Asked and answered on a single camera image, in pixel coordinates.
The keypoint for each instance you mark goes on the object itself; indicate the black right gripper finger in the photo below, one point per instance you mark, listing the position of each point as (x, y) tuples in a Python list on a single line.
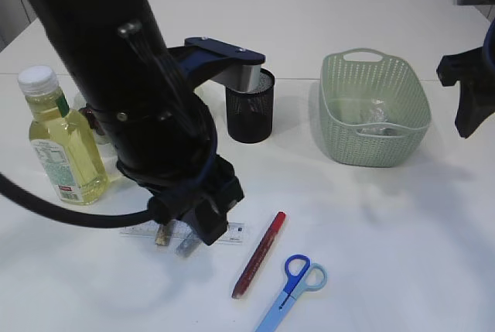
[(476, 104)]

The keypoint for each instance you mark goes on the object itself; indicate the green woven plastic basket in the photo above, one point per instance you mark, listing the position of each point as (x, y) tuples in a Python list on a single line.
[(357, 75)]

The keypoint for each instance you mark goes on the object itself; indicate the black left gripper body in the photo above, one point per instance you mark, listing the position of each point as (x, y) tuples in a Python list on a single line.
[(201, 202)]

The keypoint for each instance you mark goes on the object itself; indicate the red marker pen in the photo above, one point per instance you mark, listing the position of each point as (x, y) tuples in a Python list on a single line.
[(258, 256)]

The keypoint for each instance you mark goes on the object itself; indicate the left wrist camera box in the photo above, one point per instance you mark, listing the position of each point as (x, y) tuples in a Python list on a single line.
[(202, 59)]

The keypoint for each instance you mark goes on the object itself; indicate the gold marker pen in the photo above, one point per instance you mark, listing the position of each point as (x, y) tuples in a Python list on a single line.
[(163, 234)]

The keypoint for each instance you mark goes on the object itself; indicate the blue handled scissors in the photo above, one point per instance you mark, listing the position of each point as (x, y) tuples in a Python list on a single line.
[(295, 286)]

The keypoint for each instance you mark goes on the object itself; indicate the clear plastic ruler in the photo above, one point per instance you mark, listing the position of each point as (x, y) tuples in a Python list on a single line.
[(234, 234)]

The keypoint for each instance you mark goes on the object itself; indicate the yellow tea drink bottle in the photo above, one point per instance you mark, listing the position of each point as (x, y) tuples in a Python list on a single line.
[(62, 139)]

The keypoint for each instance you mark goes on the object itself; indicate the black mesh pen holder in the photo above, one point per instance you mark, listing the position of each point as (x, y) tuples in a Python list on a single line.
[(249, 116)]

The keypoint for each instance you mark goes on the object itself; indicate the silver blue marker pen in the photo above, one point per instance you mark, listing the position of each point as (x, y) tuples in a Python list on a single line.
[(188, 245)]

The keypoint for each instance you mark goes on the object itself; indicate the green wavy plastic plate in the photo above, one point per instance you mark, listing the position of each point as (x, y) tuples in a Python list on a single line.
[(105, 148)]

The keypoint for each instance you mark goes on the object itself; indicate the purple artificial grape bunch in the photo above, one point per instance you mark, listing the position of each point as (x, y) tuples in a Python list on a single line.
[(87, 112)]

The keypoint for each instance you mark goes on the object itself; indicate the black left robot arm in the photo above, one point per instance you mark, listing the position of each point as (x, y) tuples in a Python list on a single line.
[(164, 135)]

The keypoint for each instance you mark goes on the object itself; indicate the clear plastic sheet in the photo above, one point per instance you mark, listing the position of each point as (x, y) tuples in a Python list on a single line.
[(371, 113)]

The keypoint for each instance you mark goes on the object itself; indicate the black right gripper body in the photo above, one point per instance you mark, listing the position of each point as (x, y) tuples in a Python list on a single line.
[(476, 64)]

